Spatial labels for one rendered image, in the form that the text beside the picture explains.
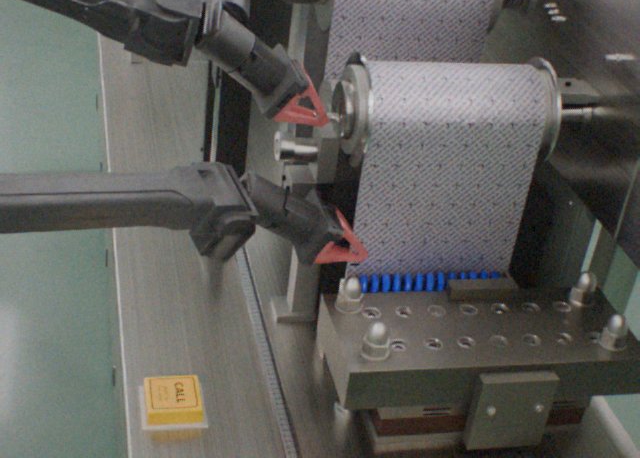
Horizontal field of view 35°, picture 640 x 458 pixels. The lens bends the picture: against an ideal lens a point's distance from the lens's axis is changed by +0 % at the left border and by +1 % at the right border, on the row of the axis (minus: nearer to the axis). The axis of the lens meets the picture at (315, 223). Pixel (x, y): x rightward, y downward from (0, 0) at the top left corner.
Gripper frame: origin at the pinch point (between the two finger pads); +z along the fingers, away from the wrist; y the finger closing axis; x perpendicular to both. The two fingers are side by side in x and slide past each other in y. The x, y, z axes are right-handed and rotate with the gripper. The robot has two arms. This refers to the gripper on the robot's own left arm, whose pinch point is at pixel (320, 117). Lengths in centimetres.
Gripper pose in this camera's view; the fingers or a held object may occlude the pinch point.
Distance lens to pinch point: 133.2
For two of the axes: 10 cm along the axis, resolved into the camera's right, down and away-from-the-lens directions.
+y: 2.5, 5.6, -7.9
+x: 6.9, -6.8, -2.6
